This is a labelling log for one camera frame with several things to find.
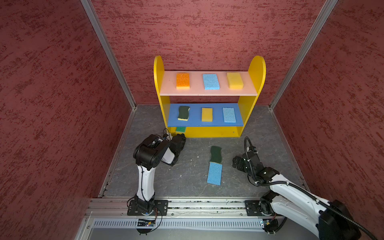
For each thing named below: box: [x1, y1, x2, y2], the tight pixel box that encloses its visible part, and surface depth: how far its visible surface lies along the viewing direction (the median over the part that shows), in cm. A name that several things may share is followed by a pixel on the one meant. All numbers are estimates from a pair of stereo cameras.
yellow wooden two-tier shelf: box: [153, 55, 267, 138], surface depth 81 cm
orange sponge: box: [176, 72, 190, 90], surface depth 76 cm
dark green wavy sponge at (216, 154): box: [210, 145, 222, 164], surface depth 94 cm
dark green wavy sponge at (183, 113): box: [177, 106, 191, 121], surface depth 97 cm
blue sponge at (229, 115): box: [222, 107, 237, 123], surface depth 97 cm
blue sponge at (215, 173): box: [207, 161, 223, 186], surface depth 87 cm
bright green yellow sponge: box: [176, 127, 186, 133], surface depth 105 cm
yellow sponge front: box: [201, 107, 213, 122], surface depth 97 cm
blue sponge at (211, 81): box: [202, 73, 220, 90], surface depth 76 cm
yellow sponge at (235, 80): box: [227, 72, 244, 90], surface depth 76 cm
